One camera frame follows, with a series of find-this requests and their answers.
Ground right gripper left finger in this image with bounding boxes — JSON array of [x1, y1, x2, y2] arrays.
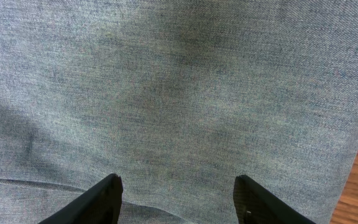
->
[[39, 174, 123, 224]]

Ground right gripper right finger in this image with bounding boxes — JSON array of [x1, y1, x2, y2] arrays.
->
[[233, 175, 315, 224]]

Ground light blue denim jeans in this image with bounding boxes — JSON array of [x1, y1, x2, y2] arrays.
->
[[0, 0, 358, 223]]

